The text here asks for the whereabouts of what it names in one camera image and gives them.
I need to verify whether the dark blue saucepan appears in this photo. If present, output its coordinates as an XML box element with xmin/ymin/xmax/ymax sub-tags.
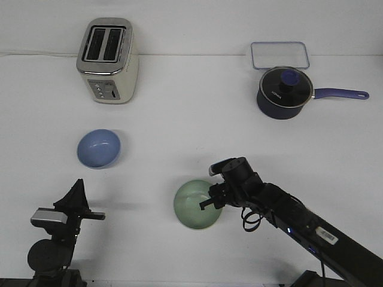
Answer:
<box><xmin>256</xmin><ymin>88</ymin><xmax>369</xmax><ymax>120</ymax></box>

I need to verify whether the blue bowl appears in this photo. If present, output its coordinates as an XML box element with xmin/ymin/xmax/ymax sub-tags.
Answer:
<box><xmin>77</xmin><ymin>129</ymin><xmax>121</xmax><ymax>169</ymax></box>

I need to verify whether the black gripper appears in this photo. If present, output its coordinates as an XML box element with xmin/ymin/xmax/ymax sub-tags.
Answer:
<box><xmin>37</xmin><ymin>179</ymin><xmax>105</xmax><ymax>243</ymax></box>
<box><xmin>199</xmin><ymin>157</ymin><xmax>263</xmax><ymax>210</ymax></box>

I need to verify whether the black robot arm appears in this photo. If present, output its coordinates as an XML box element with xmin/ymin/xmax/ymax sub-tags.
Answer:
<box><xmin>28</xmin><ymin>179</ymin><xmax>105</xmax><ymax>286</ymax></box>
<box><xmin>199</xmin><ymin>157</ymin><xmax>382</xmax><ymax>286</ymax></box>

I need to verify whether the silver two-slot toaster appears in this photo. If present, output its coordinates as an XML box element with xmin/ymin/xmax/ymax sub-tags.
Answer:
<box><xmin>76</xmin><ymin>17</ymin><xmax>139</xmax><ymax>104</ymax></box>

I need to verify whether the clear container lid blue rim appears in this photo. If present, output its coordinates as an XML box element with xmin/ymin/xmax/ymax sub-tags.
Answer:
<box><xmin>250</xmin><ymin>41</ymin><xmax>310</xmax><ymax>70</ymax></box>

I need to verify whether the green bowl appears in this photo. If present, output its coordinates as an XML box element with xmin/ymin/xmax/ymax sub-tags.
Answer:
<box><xmin>173</xmin><ymin>179</ymin><xmax>222</xmax><ymax>230</ymax></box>

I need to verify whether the glass pot lid blue knob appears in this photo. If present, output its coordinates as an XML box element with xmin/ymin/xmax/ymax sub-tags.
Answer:
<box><xmin>260</xmin><ymin>66</ymin><xmax>314</xmax><ymax>108</ymax></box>

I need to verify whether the white toaster power cable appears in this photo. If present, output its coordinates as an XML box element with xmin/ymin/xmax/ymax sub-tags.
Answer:
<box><xmin>0</xmin><ymin>51</ymin><xmax>80</xmax><ymax>58</ymax></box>

